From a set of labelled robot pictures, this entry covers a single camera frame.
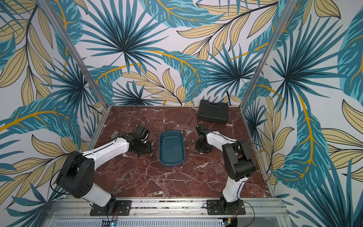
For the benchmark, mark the aluminium corner post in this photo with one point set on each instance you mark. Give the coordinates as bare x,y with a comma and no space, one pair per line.
269,49
59,28

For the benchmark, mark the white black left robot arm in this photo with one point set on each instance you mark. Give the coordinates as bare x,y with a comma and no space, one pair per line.
76,176

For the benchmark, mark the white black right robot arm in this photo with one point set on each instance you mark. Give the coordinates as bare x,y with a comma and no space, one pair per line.
238,160

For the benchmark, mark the aluminium right corner post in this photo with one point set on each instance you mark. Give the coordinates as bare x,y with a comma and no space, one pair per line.
269,49

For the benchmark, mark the grey valve with red handwheel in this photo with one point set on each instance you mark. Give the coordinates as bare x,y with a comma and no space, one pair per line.
114,135

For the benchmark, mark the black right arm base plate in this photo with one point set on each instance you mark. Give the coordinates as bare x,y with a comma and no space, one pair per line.
221,207

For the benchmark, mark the teal plastic storage box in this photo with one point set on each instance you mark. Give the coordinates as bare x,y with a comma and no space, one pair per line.
171,152

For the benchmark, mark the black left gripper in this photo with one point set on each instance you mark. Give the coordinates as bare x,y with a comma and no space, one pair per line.
148,150

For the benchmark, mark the black plastic tool case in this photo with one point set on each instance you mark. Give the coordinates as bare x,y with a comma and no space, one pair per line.
213,112

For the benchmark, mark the aluminium front rail frame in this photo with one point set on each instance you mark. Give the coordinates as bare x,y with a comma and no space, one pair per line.
169,212

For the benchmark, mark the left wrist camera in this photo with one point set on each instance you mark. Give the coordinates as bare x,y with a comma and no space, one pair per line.
141,132

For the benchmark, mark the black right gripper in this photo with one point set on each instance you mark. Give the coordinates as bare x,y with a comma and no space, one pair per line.
202,147

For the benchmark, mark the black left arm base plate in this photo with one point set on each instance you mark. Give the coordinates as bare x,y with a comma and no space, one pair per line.
113,208

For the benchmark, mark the aluminium left corner post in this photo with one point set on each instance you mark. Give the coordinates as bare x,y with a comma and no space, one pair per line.
59,28

